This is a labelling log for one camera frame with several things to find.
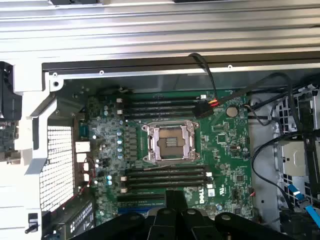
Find long black expansion slot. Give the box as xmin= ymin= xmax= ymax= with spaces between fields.
xmin=117 ymin=194 xmax=166 ymax=204

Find red black twisted wire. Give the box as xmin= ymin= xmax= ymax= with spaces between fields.
xmin=61 ymin=156 xmax=100 ymax=211

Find flat black cable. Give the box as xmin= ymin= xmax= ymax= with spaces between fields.
xmin=187 ymin=51 xmax=221 ymax=102

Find black RAM slot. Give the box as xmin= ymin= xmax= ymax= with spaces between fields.
xmin=124 ymin=177 xmax=208 ymax=185
xmin=121 ymin=172 xmax=212 ymax=179
xmin=122 ymin=112 xmax=196 ymax=120
xmin=116 ymin=96 xmax=207 ymax=103
xmin=124 ymin=166 xmax=208 ymax=174
xmin=121 ymin=183 xmax=214 ymax=193
xmin=122 ymin=101 xmax=201 ymax=108
xmin=116 ymin=106 xmax=196 ymax=114

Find long blue expansion slot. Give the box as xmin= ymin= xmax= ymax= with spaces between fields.
xmin=119 ymin=206 xmax=152 ymax=215

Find green Dell motherboard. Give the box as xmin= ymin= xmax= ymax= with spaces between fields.
xmin=74 ymin=87 xmax=253 ymax=226

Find black power connector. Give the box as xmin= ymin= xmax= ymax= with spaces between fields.
xmin=193 ymin=99 xmax=221 ymax=119

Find open metal PC case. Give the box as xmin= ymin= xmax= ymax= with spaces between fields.
xmin=13 ymin=51 xmax=320 ymax=240

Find thin black cable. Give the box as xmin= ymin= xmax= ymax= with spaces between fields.
xmin=246 ymin=72 xmax=301 ymax=133

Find small black latch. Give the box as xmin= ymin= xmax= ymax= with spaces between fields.
xmin=24 ymin=211 xmax=41 ymax=235

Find metal disk bay cage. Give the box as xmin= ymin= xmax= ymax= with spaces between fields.
xmin=272 ymin=84 xmax=320 ymax=221

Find blue data wire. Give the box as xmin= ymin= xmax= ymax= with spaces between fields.
xmin=287 ymin=184 xmax=320 ymax=221

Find metal CPU socket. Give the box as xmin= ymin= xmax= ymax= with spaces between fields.
xmin=141 ymin=119 xmax=202 ymax=167

